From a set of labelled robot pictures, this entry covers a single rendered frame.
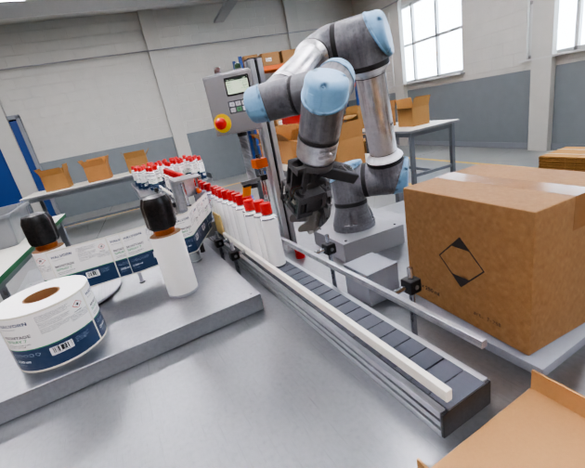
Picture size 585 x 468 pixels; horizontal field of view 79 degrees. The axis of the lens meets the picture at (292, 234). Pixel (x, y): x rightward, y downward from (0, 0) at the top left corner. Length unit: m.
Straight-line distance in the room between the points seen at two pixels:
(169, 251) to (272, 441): 0.58
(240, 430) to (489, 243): 0.55
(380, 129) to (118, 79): 8.00
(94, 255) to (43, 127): 7.78
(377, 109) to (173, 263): 0.73
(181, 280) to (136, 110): 7.84
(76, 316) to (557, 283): 0.99
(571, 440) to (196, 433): 0.58
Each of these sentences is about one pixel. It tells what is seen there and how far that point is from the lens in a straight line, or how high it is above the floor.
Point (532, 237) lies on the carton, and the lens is 0.67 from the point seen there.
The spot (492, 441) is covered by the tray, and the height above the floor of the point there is 0.83.
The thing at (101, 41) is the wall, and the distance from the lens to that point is 8.99.
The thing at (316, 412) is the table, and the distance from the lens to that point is 0.70.
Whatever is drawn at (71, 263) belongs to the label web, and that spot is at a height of 1.01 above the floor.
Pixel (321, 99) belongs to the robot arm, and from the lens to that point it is 0.60.
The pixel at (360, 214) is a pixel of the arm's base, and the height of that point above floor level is 0.95.
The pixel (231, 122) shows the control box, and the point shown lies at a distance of 1.26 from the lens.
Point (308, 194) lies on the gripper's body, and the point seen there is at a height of 1.17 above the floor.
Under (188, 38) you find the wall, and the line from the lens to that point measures 9.07.
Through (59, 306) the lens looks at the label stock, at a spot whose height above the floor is 1.01.
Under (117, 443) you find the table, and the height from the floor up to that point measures 0.83.
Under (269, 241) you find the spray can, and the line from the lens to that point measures 1.07.
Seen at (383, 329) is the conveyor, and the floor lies 0.88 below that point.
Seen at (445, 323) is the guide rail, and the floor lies 0.96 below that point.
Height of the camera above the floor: 1.33
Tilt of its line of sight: 19 degrees down
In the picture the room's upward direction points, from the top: 11 degrees counter-clockwise
